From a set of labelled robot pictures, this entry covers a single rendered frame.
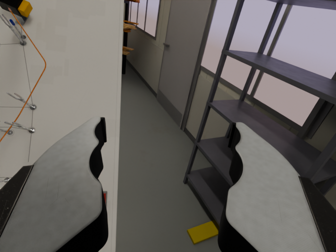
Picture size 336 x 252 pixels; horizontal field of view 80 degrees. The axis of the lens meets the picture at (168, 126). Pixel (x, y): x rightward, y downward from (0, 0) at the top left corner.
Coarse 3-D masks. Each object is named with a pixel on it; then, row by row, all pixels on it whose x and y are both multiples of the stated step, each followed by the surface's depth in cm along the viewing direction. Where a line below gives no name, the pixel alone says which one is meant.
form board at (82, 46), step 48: (48, 0) 69; (96, 0) 73; (0, 48) 63; (48, 48) 66; (96, 48) 70; (0, 96) 61; (48, 96) 64; (96, 96) 68; (0, 144) 59; (48, 144) 62
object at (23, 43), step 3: (3, 15) 52; (6, 18) 53; (3, 21) 55; (6, 24) 56; (9, 24) 55; (9, 27) 56; (12, 30) 58; (15, 33) 59; (18, 36) 61; (21, 42) 64; (24, 42) 64
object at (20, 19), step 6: (0, 0) 56; (6, 0) 57; (12, 0) 57; (18, 0) 58; (0, 6) 59; (6, 6) 58; (12, 6) 57; (18, 6) 58; (12, 12) 60; (18, 12) 59; (18, 18) 64; (24, 18) 66
